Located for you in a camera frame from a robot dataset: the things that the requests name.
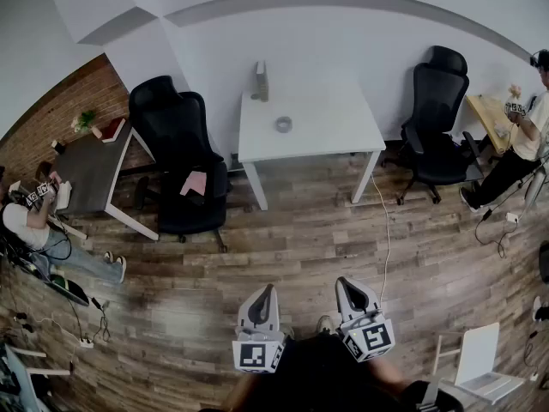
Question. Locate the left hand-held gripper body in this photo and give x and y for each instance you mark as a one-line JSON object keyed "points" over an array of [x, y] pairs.
{"points": [[257, 354]]}

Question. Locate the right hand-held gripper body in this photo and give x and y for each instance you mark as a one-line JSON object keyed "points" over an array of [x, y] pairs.
{"points": [[371, 341]]}

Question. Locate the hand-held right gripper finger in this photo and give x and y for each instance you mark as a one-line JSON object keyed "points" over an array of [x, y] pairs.
{"points": [[342, 303], [372, 303]]}

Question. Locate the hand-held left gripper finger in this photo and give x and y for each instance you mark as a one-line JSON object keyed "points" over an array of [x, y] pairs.
{"points": [[246, 316], [274, 316]]}

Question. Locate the grey tape roll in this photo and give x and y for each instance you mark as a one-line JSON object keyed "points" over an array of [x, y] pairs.
{"points": [[284, 124]]}

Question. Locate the person's left forearm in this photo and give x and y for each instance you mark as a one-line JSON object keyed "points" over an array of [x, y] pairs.
{"points": [[242, 391]]}

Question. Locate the person's right forearm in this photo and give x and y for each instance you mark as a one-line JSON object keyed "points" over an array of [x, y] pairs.
{"points": [[388, 371]]}

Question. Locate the person's shoe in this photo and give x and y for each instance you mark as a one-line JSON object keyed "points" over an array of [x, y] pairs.
{"points": [[325, 324]]}

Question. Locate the person's black clothing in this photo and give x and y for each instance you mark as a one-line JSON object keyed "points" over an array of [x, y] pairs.
{"points": [[326, 380]]}

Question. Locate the white chair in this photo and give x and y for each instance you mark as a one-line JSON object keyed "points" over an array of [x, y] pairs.
{"points": [[478, 359]]}

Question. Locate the pink cloth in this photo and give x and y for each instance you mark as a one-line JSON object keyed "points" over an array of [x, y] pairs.
{"points": [[194, 183]]}

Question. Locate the white power strip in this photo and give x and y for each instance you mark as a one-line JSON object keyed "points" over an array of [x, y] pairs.
{"points": [[86, 342]]}

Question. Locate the white power adapter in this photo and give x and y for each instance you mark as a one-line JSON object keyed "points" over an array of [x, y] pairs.
{"points": [[512, 217]]}

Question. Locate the black and green bag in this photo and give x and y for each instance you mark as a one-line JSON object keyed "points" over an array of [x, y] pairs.
{"points": [[68, 290]]}

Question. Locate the white table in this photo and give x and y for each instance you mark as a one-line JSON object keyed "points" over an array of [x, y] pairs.
{"points": [[317, 118]]}

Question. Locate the black office chair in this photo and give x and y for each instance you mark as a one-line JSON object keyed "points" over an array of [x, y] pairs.
{"points": [[437, 114], [180, 135]]}

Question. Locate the dark grey table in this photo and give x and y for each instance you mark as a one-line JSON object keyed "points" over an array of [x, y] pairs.
{"points": [[90, 174]]}

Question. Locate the white box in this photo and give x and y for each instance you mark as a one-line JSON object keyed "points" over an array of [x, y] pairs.
{"points": [[63, 195]]}

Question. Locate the light wooden table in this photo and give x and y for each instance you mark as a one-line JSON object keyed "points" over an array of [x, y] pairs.
{"points": [[489, 114]]}

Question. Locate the red book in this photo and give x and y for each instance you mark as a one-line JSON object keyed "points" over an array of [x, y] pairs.
{"points": [[112, 131]]}

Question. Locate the brown hardcover book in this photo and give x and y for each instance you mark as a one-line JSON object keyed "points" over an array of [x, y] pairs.
{"points": [[262, 80]]}

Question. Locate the small potted plant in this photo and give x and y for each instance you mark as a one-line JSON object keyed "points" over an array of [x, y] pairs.
{"points": [[86, 120]]}

